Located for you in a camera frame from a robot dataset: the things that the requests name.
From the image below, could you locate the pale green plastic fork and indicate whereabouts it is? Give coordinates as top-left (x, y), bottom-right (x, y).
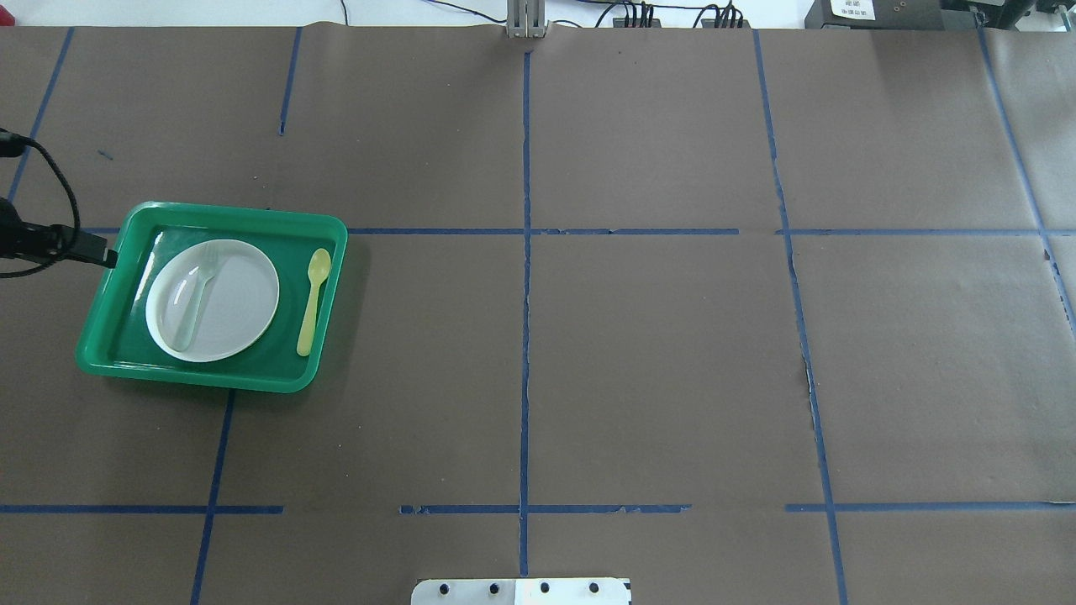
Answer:
top-left (172, 240), bottom-right (220, 352)

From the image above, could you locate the yellow plastic spoon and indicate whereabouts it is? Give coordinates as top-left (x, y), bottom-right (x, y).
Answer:
top-left (296, 248), bottom-right (332, 357)

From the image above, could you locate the black power strip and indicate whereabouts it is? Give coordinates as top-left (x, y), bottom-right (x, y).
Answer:
top-left (610, 3), bottom-right (662, 29)

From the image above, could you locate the green plastic tray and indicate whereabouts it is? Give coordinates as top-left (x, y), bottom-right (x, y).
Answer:
top-left (76, 202), bottom-right (349, 393)

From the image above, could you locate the white round plate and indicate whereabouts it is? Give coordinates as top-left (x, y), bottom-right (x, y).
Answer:
top-left (145, 239), bottom-right (281, 363)

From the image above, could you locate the aluminium frame post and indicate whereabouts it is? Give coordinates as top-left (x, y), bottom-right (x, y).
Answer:
top-left (504, 0), bottom-right (549, 39)

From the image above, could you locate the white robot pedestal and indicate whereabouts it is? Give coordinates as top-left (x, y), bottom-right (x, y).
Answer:
top-left (410, 577), bottom-right (633, 604)

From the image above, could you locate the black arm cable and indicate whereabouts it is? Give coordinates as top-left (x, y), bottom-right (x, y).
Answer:
top-left (0, 128), bottom-right (82, 278)

